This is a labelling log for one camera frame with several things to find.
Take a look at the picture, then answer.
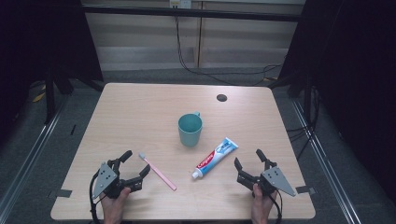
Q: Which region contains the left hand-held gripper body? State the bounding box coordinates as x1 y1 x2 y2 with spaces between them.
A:
92 159 145 201

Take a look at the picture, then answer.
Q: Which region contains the person's left hand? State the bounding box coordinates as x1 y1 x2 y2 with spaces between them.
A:
99 187 132 224

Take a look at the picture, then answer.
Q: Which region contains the black wall cable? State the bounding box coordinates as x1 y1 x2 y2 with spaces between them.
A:
174 15 283 87

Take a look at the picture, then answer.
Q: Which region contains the black metal stand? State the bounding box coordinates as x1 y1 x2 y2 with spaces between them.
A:
44 66 75 125

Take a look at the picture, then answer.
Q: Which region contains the person's right hand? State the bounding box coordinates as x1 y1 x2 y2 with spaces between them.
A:
250 183 278 224

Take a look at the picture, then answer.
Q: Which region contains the dark curtain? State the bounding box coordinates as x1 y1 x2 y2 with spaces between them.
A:
277 0 396 204
0 0 105 141

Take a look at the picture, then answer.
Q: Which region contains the aluminium floor rail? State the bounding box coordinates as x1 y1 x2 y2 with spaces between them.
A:
0 99 69 217
290 98 362 224

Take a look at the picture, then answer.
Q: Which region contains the teal cup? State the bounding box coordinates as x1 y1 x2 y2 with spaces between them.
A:
177 111 204 148

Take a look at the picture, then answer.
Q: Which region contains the yellow floor marker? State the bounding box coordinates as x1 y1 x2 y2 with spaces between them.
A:
32 91 47 104

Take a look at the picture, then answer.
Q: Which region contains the grey tape strip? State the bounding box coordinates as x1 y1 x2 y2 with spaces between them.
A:
295 185 317 195
48 189 73 200

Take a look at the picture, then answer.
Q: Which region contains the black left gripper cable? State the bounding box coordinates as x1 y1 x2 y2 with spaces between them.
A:
89 172 104 224

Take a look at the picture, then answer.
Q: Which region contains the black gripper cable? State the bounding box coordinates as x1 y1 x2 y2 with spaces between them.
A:
270 189 284 224
89 172 104 224

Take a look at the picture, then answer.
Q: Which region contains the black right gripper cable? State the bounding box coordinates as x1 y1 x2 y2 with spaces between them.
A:
270 189 284 224

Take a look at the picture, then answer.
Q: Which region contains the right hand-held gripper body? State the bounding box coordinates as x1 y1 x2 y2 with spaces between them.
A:
236 165 297 198

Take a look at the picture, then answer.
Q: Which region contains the toothpaste tube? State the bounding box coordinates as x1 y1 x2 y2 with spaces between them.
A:
191 136 239 180

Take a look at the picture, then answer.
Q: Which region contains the white wall socket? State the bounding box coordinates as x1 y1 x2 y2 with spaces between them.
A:
169 0 192 9

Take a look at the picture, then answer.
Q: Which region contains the pink toothbrush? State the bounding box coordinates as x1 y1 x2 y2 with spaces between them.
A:
138 151 177 192

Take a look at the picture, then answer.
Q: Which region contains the black floor cable bundle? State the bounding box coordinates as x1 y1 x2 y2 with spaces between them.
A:
286 87 322 161

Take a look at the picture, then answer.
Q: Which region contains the black horizontal bar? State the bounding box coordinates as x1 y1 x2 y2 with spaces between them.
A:
81 4 304 22

